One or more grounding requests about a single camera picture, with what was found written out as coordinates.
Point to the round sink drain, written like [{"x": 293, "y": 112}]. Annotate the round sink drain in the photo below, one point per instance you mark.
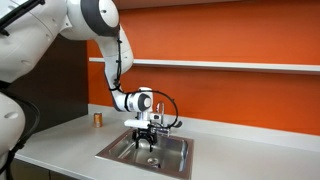
[{"x": 153, "y": 161}]

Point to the dark base cabinet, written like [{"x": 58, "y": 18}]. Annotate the dark base cabinet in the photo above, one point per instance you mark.
[{"x": 30, "y": 171}]

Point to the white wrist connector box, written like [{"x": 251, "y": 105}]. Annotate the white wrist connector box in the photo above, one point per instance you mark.
[{"x": 156, "y": 117}]

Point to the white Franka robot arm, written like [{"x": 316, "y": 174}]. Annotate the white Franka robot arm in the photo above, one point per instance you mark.
[{"x": 30, "y": 40}]

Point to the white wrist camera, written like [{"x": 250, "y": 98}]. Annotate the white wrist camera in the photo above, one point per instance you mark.
[{"x": 135, "y": 123}]

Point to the white wall shelf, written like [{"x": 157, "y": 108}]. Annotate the white wall shelf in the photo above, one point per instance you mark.
[{"x": 233, "y": 65}]

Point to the stainless steel sink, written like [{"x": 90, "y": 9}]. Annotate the stainless steel sink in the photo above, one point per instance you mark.
[{"x": 113, "y": 151}]

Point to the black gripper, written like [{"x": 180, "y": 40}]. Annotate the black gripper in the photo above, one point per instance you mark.
[{"x": 145, "y": 130}]

